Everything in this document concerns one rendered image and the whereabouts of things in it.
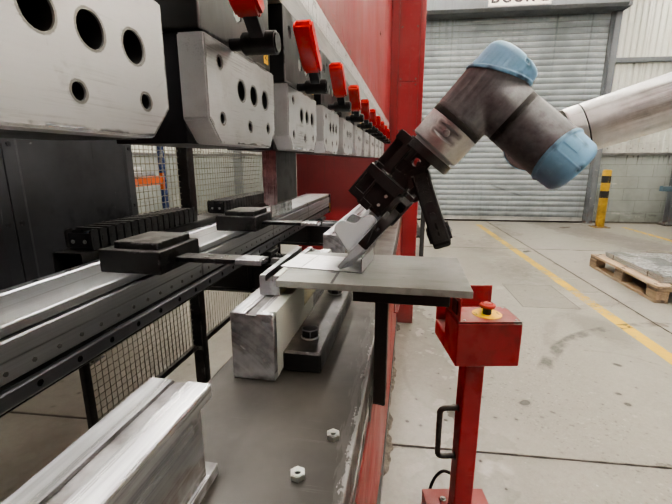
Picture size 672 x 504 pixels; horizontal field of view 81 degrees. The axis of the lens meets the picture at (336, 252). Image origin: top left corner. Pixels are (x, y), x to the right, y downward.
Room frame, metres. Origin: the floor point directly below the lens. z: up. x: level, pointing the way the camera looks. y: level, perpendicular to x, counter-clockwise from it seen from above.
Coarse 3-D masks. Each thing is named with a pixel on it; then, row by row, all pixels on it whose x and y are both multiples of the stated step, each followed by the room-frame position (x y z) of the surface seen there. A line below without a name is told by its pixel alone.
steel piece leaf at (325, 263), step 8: (320, 256) 0.65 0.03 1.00; (328, 256) 0.65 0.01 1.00; (336, 256) 0.65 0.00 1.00; (368, 256) 0.60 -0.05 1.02; (312, 264) 0.60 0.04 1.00; (320, 264) 0.60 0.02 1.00; (328, 264) 0.60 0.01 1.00; (336, 264) 0.60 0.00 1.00; (360, 264) 0.60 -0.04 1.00; (368, 264) 0.60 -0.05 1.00; (352, 272) 0.56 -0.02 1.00; (360, 272) 0.56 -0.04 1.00
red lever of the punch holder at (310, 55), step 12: (300, 24) 0.48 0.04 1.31; (312, 24) 0.48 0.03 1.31; (300, 36) 0.49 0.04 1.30; (312, 36) 0.49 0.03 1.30; (300, 48) 0.50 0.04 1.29; (312, 48) 0.50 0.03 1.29; (312, 60) 0.51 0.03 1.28; (312, 72) 0.53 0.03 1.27; (300, 84) 0.55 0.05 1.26; (312, 84) 0.54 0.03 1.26; (324, 84) 0.54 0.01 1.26
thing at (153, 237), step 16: (128, 240) 0.63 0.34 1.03; (144, 240) 0.63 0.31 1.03; (160, 240) 0.63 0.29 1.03; (176, 240) 0.66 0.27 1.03; (192, 240) 0.69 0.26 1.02; (112, 256) 0.61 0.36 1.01; (128, 256) 0.61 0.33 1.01; (144, 256) 0.60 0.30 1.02; (160, 256) 0.60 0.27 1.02; (176, 256) 0.64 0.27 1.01; (192, 256) 0.64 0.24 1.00; (208, 256) 0.64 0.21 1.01; (224, 256) 0.64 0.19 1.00; (240, 256) 0.64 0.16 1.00; (256, 256) 0.64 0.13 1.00; (128, 272) 0.61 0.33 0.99; (144, 272) 0.60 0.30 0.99; (160, 272) 0.60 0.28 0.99
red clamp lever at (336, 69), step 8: (336, 64) 0.68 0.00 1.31; (336, 72) 0.68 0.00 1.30; (336, 80) 0.69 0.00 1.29; (344, 80) 0.70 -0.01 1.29; (336, 88) 0.71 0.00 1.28; (344, 88) 0.71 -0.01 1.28; (336, 96) 0.72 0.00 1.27; (344, 96) 0.72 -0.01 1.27; (328, 104) 0.75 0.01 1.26; (336, 104) 0.74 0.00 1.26; (344, 104) 0.74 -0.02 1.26
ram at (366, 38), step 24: (288, 0) 0.54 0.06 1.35; (336, 0) 0.85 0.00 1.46; (360, 0) 1.21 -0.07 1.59; (384, 0) 2.06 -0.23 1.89; (336, 24) 0.85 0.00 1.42; (360, 24) 1.21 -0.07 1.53; (384, 24) 2.10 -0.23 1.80; (360, 48) 1.22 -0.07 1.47; (384, 48) 2.14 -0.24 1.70; (360, 72) 1.23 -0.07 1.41; (384, 72) 2.18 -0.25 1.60; (360, 96) 1.23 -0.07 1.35; (384, 96) 2.23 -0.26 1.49
